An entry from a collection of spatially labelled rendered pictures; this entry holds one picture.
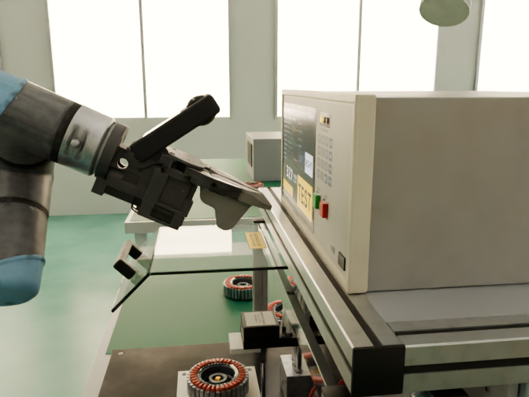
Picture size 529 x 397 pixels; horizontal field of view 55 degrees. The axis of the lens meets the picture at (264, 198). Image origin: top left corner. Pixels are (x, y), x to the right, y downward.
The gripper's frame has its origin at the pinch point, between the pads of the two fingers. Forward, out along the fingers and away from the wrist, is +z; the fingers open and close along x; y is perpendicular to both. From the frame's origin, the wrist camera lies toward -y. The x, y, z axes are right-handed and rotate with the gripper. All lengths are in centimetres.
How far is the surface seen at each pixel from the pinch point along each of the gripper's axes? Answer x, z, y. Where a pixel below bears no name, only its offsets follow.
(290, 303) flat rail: -0.1, 9.4, 11.7
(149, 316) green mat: -60, -1, 49
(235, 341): -20.3, 10.6, 29.0
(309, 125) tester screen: -6.2, 2.7, -10.8
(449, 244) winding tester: 14.0, 17.2, -5.5
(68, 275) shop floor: -292, -44, 152
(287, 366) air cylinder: -20.3, 21.6, 30.1
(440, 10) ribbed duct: -107, 50, -65
